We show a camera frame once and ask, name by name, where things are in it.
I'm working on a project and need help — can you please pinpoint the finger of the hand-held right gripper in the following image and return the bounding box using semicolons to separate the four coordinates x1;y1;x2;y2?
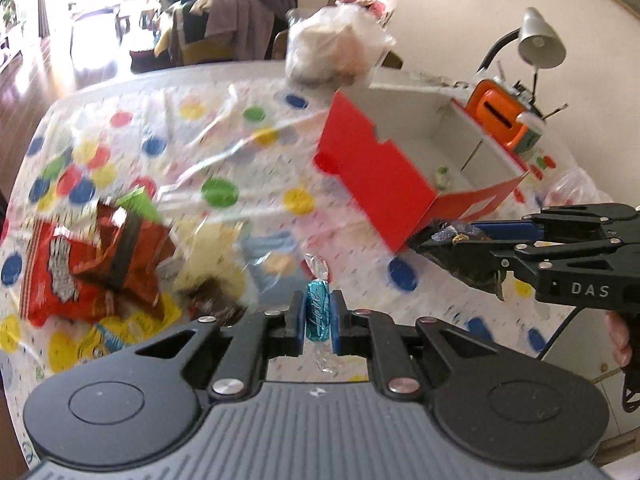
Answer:
470;217;546;243
414;242;542;302

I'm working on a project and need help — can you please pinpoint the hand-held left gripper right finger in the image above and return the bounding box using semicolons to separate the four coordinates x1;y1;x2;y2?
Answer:
330;290;494;402

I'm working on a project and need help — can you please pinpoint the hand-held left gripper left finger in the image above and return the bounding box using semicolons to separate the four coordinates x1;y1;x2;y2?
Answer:
132;290;307;402

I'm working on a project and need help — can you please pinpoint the blue candy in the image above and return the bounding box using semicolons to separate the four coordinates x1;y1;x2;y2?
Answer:
302;252;337;373

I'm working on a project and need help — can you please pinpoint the dark shiny snack packet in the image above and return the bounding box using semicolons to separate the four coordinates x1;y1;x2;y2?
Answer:
407;220;506;291

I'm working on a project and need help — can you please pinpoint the red and white cardboard box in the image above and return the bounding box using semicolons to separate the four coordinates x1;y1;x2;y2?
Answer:
312;77;551;256

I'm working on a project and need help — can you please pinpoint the red-brown packet with black band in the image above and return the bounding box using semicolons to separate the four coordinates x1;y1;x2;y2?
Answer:
75;200;176;306

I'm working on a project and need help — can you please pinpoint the person's right hand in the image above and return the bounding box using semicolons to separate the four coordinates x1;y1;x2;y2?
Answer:
604;311;633;367

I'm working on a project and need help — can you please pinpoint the dark brown snack packet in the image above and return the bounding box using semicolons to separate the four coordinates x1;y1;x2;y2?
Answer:
187;275;251;326

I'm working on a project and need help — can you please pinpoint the pale yellow snack packet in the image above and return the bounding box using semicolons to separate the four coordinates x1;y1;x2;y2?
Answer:
172;220;251;296

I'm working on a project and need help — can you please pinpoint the orange box with slot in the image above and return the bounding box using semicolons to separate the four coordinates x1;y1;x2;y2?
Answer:
465;77;546;153

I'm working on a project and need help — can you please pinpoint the yellow packet with blue label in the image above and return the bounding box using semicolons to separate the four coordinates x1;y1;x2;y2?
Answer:
47;295;183;376

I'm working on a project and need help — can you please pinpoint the grey desk lamp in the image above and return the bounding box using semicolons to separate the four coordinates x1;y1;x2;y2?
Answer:
475;6;568;106

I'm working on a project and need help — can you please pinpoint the green snack packet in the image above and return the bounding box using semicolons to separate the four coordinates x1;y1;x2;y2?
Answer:
115;186;163;226

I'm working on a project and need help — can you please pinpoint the large red-orange snack packet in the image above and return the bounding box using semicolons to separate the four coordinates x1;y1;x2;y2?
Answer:
20;220;166;331

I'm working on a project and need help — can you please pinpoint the clear plastic bag of bread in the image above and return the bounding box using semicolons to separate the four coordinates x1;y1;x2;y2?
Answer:
284;4;396;88

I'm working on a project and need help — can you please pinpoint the grey-brown jacket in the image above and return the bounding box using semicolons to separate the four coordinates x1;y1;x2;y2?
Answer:
205;0;297;61

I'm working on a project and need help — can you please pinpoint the black cable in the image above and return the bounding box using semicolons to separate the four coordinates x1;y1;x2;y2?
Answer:
540;305;586;361

